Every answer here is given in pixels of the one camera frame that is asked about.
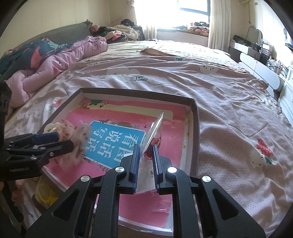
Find cream white claw clip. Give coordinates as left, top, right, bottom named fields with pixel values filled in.
left=43, top=122, right=61, bottom=134

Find bag of yellow rings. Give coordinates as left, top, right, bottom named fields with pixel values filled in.
left=35, top=175, right=62, bottom=209

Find polka dot fabric bow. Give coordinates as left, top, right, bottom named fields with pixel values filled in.
left=54, top=120, right=91, bottom=171

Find clear bag red earrings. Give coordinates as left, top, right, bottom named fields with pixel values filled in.
left=136, top=112, right=164, bottom=194

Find person left hand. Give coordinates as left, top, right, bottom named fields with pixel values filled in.
left=11, top=179, right=25, bottom=206

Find pink quilted blanket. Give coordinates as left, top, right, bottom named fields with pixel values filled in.
left=4, top=36, right=108, bottom=108

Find dark shallow cardboard box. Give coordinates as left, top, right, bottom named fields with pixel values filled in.
left=37, top=87, right=200, bottom=237

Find dark floral duvet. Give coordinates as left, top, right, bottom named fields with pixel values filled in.
left=1, top=38, right=72, bottom=81

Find grey padded headboard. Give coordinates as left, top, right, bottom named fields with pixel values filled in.
left=1, top=20, right=92, bottom=57

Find white drawer dresser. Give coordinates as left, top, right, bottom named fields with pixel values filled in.
left=278, top=64, right=293, bottom=124

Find pile of clothes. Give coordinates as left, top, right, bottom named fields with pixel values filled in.
left=90, top=19, right=146, bottom=44

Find white vanity desk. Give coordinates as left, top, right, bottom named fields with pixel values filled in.
left=228, top=40, right=284, bottom=101

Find heart shaped mirror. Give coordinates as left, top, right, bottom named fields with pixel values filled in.
left=246, top=26, right=263, bottom=45

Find cream window curtain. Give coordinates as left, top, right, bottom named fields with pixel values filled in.
left=208, top=0, right=231, bottom=52

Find clothes on window sill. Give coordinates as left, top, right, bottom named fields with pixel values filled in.
left=174, top=22, right=209, bottom=37

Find wall mounted television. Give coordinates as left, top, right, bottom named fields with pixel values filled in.
left=285, top=43, right=293, bottom=51

